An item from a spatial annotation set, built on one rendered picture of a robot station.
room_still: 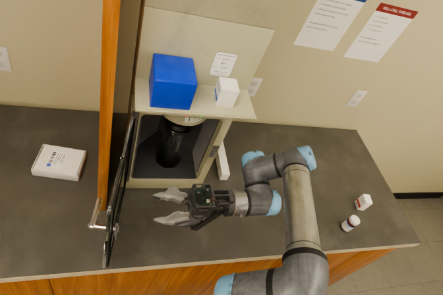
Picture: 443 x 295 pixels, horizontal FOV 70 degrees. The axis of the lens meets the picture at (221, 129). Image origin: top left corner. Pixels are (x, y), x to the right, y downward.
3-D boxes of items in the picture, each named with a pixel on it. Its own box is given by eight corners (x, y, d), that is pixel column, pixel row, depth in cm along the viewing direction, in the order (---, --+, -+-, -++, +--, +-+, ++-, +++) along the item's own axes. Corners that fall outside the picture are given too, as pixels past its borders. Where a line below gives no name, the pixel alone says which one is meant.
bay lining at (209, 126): (130, 128, 134) (140, 61, 109) (190, 131, 142) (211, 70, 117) (130, 178, 119) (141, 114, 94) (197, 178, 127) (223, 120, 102)
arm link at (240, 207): (236, 197, 97) (241, 222, 92) (222, 197, 95) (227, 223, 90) (244, 185, 92) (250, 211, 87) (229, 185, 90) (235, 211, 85)
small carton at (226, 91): (212, 93, 87) (219, 76, 83) (229, 95, 89) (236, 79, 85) (215, 105, 84) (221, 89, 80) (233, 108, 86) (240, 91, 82)
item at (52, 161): (43, 149, 124) (42, 143, 121) (86, 156, 128) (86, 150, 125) (31, 175, 116) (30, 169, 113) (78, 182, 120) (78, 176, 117)
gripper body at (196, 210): (190, 182, 85) (232, 182, 89) (183, 197, 91) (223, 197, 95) (193, 208, 80) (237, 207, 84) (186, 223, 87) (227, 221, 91)
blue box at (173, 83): (148, 80, 83) (153, 52, 77) (185, 83, 86) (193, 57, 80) (149, 107, 77) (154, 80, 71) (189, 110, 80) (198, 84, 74)
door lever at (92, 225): (115, 203, 93) (115, 199, 91) (107, 234, 86) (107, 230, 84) (95, 200, 91) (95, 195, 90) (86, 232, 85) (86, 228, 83)
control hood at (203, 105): (130, 103, 90) (134, 76, 82) (236, 112, 100) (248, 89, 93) (130, 135, 82) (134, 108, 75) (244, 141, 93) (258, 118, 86)
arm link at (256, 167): (277, 152, 102) (284, 185, 96) (245, 160, 105) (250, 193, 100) (269, 144, 95) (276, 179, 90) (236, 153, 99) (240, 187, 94)
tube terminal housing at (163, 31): (121, 137, 138) (141, -44, 84) (194, 141, 149) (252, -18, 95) (120, 188, 123) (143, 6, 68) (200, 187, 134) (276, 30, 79)
